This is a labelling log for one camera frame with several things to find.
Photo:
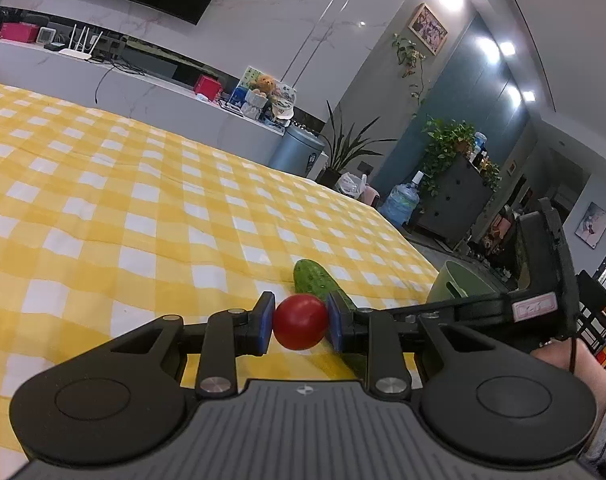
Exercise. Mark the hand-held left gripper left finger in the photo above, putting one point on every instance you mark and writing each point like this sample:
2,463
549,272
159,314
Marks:
267,322

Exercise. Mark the grey-blue trash can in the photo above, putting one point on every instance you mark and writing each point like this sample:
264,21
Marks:
295,151

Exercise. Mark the white small display device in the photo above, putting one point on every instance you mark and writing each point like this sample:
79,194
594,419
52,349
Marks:
47,36

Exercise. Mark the person's right forearm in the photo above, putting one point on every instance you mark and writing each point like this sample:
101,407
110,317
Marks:
603,435

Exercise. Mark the leafy green pothos plant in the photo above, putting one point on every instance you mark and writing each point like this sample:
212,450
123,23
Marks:
448,145

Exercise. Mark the framed floral wall picture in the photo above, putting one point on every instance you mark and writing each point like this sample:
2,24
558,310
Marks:
593,224

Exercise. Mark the white knitted basket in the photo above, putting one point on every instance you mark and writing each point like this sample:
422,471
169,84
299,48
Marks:
253,102

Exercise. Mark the red box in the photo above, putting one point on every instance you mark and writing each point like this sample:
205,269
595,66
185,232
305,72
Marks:
206,85

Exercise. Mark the teddy bear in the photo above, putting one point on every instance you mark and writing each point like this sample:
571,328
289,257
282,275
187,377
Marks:
265,82

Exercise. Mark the hanging vine plant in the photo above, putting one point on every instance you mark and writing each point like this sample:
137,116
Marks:
408,60

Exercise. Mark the potted long-leaf plant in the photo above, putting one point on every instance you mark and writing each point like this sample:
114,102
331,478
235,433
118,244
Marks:
348,145

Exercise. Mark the white router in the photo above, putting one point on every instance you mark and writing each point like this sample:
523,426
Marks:
79,46

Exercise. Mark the green cucumber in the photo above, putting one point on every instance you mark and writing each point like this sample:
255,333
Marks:
313,277

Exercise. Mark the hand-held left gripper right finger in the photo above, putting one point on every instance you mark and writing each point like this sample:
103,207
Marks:
333,322

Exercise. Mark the pink small appliance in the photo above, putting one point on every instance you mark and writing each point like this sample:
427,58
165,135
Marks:
369,196

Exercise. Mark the dark grey cabinet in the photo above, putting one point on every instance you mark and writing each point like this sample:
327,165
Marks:
453,200

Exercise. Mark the white plastic bag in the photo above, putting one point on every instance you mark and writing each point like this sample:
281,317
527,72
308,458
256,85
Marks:
350,185

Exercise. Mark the red tomato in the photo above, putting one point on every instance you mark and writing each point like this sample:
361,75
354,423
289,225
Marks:
300,321

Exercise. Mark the pink rectangular box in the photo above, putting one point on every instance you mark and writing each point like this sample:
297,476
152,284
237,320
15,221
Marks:
18,32

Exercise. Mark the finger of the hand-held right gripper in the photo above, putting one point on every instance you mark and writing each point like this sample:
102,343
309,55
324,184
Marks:
458,307

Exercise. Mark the yellow checked tablecloth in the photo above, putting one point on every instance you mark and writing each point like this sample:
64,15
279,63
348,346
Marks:
108,185

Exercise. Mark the white patterned cap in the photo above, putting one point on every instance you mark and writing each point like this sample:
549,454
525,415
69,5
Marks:
283,107

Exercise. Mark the green plastic bowl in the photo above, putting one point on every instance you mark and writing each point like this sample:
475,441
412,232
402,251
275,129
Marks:
453,280

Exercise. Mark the black chair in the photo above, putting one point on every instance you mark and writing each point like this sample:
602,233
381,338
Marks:
590,305

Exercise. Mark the blue water jug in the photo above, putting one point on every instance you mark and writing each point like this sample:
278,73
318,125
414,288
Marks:
403,202

